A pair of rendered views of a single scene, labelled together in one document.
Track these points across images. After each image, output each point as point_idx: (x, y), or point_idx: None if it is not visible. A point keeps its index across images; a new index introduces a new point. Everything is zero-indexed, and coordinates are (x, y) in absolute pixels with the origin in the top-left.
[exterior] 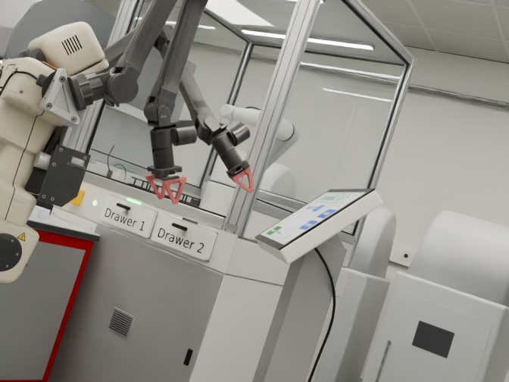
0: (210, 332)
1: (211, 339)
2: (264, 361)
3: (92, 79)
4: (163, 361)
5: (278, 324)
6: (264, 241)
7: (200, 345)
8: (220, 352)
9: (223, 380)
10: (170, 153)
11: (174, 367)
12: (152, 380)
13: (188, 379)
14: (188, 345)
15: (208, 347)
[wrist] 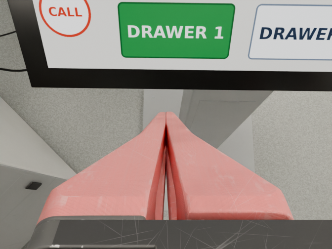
0: (17, 160)
1: (16, 155)
2: (234, 100)
3: None
4: (12, 216)
5: None
6: (281, 88)
7: (34, 172)
8: (4, 135)
9: (6, 125)
10: None
11: (29, 199)
12: (20, 221)
13: (53, 178)
14: (21, 189)
15: (23, 157)
